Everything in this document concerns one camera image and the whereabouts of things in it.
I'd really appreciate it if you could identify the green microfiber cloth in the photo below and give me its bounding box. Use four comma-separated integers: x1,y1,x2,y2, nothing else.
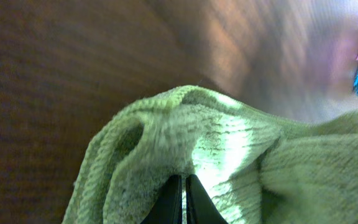
63,85,358,223

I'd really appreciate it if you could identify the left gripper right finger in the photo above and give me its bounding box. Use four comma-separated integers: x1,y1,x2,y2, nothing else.
186,174,227,224

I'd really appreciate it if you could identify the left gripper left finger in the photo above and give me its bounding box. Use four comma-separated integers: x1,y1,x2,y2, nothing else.
141,175,182,224

